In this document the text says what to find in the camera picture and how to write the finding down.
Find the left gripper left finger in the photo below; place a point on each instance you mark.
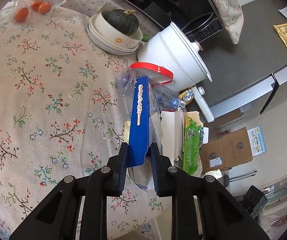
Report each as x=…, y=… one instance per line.
x=108, y=181

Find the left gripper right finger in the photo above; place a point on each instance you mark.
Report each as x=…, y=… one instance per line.
x=170, y=181

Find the green snack bag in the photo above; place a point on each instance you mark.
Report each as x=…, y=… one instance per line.
x=193, y=139

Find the blue milk carton box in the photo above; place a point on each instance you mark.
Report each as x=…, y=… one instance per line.
x=145, y=129

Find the cardboard box on floor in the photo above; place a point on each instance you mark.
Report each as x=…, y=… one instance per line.
x=226, y=152

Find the clear plastic bottle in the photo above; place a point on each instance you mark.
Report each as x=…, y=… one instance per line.
x=129, y=82

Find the yellow foil snack bag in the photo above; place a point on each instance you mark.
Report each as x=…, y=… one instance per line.
x=187, y=96

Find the red rimmed clear lid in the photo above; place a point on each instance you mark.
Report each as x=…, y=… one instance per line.
x=154, y=72

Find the grey refrigerator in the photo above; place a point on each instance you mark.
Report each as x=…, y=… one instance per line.
x=251, y=69

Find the white electric cooking pot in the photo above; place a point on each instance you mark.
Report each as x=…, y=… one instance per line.
x=171, y=49

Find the stacked white bowls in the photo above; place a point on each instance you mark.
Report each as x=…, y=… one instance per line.
x=109, y=39

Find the dark green pumpkin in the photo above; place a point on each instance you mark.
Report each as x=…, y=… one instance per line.
x=123, y=20

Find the white microwave oven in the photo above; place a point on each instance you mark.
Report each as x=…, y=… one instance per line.
x=197, y=19

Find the floral cloth cover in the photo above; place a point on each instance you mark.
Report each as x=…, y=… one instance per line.
x=232, y=17

